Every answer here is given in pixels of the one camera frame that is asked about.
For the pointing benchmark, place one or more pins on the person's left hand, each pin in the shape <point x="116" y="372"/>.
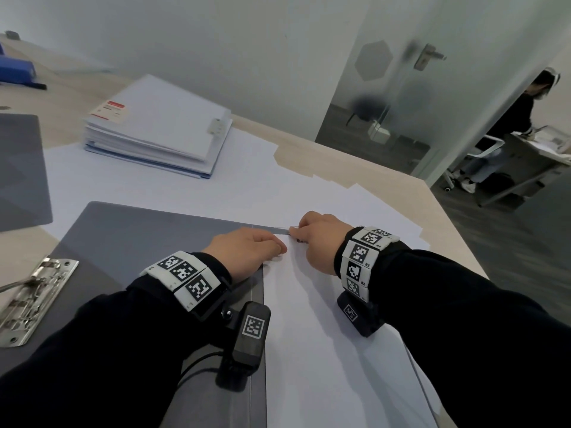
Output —
<point x="245" y="251"/>

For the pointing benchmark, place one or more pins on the person's right hand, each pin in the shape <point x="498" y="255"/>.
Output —
<point x="323" y="240"/>

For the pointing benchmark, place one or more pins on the pile of white paper sheets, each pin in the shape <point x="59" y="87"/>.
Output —
<point x="200" y="187"/>

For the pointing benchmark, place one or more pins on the blue folder with dark logo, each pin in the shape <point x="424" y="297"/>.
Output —
<point x="178" y="172"/>

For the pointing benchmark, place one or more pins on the person's right forearm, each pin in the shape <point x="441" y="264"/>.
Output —
<point x="468" y="329"/>

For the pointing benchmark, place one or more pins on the person's left forearm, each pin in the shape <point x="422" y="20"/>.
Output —
<point x="89" y="352"/>

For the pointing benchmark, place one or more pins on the white wristband with black markers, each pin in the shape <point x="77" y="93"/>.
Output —
<point x="183" y="271"/>
<point x="359" y="254"/>

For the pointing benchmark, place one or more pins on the white box behind glass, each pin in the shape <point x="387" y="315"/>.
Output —
<point x="380" y="132"/>

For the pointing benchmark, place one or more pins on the dark chair behind glass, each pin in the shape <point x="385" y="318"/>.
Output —
<point x="363" y="106"/>

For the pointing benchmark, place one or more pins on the gray hexagon sticker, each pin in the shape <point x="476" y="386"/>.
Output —
<point x="374" y="60"/>

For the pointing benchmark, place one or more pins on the white office chair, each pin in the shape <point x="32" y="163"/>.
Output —
<point x="488" y="147"/>

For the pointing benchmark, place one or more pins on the light gray office desk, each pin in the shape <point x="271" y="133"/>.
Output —
<point x="535" y="160"/>

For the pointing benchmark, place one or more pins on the frosted glass door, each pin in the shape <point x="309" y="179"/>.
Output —
<point x="468" y="40"/>

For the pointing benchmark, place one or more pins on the blue battery pack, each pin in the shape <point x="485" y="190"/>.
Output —
<point x="18" y="69"/>

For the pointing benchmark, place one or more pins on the small gray round object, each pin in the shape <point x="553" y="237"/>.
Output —
<point x="12" y="35"/>

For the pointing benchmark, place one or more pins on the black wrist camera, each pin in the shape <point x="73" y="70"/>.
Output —
<point x="357" y="314"/>
<point x="250" y="329"/>

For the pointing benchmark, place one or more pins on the white head-mounted camera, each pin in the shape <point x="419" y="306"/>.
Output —
<point x="553" y="75"/>

